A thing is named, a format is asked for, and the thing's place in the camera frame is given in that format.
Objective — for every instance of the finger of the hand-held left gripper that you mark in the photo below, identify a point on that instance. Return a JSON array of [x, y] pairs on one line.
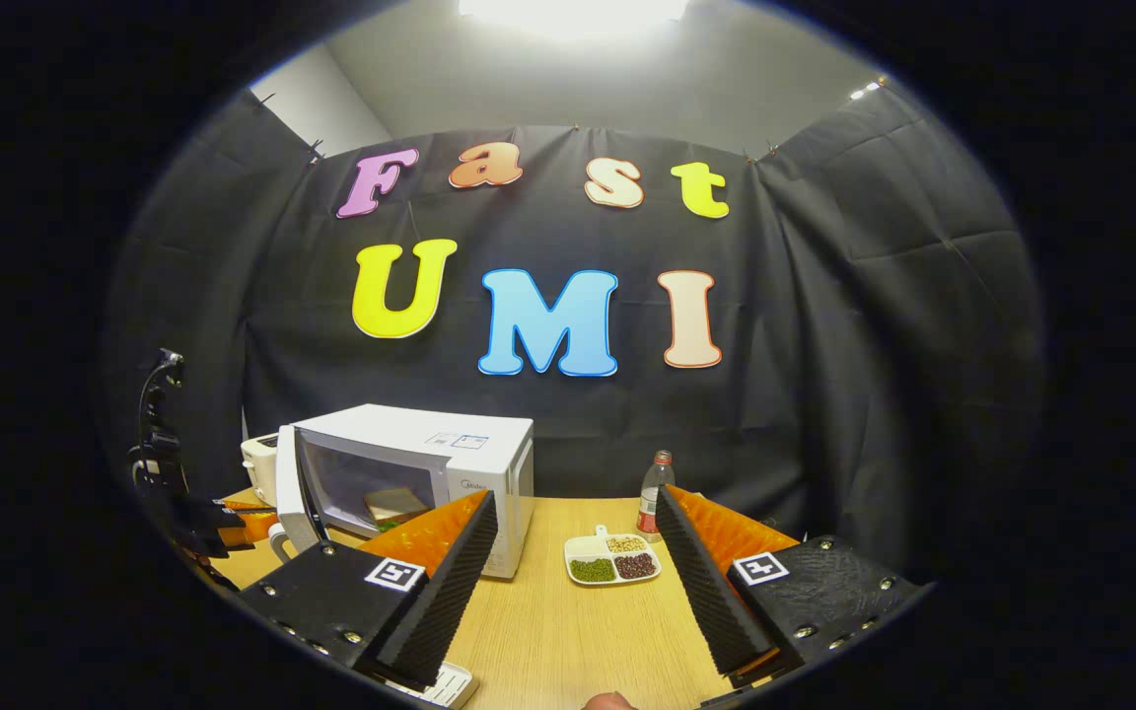
[[250, 523]]

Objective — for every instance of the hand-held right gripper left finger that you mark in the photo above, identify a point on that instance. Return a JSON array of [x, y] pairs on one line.
[[442, 592]]

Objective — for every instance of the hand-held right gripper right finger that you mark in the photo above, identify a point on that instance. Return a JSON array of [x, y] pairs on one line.
[[711, 592]]

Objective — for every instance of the sandwich with lettuce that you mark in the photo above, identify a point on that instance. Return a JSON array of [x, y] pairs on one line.
[[395, 505]]

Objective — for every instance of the white microwave oven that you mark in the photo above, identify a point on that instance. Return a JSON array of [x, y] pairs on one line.
[[489, 473]]

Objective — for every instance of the white toaster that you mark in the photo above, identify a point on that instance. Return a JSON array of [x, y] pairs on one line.
[[258, 468]]

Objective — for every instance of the white slotted tray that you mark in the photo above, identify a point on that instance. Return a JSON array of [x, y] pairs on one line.
[[452, 685]]

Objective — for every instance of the white divided plate with beans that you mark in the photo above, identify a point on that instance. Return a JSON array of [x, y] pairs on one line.
[[612, 562]]

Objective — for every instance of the clear bottle with red label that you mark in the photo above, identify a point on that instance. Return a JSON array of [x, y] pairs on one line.
[[655, 503]]

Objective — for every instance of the black backdrop cloth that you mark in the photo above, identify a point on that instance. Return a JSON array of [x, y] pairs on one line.
[[824, 325]]

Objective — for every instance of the small ceiling light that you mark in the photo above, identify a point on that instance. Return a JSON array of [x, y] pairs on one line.
[[866, 91]]

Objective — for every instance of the large ceiling light panel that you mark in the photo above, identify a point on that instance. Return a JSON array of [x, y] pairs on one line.
[[573, 15]]

